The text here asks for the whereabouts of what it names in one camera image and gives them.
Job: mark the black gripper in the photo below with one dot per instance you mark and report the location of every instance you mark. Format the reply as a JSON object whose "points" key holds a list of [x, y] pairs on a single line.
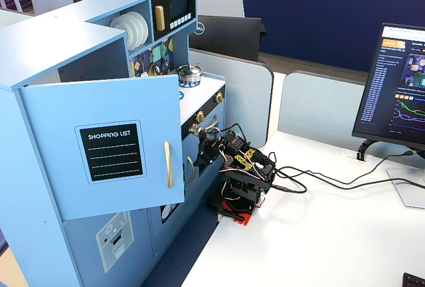
{"points": [[206, 151]]}

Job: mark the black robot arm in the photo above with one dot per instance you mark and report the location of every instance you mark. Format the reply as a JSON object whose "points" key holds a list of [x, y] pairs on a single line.
{"points": [[237, 142]]}

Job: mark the steel pot with lid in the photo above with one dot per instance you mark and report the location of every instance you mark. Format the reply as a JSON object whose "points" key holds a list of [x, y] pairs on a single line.
{"points": [[190, 72]]}

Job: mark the gold stove knob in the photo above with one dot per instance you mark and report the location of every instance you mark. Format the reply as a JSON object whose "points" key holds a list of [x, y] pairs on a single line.
{"points": [[219, 97], [200, 116]]}

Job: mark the red table clamp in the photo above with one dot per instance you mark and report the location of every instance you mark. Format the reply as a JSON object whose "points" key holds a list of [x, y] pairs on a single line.
{"points": [[244, 219]]}

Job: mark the blue stove burner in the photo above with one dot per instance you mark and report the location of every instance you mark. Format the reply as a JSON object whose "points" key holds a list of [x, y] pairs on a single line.
{"points": [[191, 84], [181, 95]]}

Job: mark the grey desk divider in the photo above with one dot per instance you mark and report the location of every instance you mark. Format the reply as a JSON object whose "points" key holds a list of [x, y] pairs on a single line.
{"points": [[318, 107], [249, 101]]}

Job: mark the metal ladle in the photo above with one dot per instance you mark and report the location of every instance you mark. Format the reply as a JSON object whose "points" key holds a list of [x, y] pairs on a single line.
{"points": [[156, 68]]}

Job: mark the metal slotted spatula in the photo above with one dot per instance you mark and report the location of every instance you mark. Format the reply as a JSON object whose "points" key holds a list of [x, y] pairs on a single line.
{"points": [[144, 75]]}

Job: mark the blue door with shopping list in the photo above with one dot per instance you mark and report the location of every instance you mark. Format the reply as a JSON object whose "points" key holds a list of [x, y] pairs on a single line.
{"points": [[99, 101]]}

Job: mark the black dell monitor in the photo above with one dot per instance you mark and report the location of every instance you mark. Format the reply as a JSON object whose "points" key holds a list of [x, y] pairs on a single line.
{"points": [[229, 38]]}

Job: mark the white toy plate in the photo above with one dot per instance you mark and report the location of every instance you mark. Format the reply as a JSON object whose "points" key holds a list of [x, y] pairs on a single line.
{"points": [[146, 29], [124, 31], [141, 28]]}

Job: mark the black toy microwave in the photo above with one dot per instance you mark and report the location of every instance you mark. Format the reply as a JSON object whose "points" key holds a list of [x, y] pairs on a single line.
{"points": [[179, 6]]}

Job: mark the grey office chair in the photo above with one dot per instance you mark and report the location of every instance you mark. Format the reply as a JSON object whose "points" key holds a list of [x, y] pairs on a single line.
{"points": [[220, 3]]}

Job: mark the blue wooden toy kitchen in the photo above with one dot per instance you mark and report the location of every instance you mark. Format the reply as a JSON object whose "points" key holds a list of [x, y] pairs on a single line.
{"points": [[66, 34]]}

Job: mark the computer monitor with graphs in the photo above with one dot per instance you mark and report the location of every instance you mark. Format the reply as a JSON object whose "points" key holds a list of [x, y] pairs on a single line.
{"points": [[382, 101]]}

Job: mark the silver monitor stand base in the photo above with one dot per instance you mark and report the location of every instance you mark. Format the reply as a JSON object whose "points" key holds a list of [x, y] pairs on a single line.
{"points": [[408, 187]]}

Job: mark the black keyboard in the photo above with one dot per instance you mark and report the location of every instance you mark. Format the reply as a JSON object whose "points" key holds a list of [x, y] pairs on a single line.
{"points": [[415, 281]]}

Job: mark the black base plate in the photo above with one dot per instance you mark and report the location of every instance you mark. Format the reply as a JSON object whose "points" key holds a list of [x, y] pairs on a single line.
{"points": [[214, 203]]}

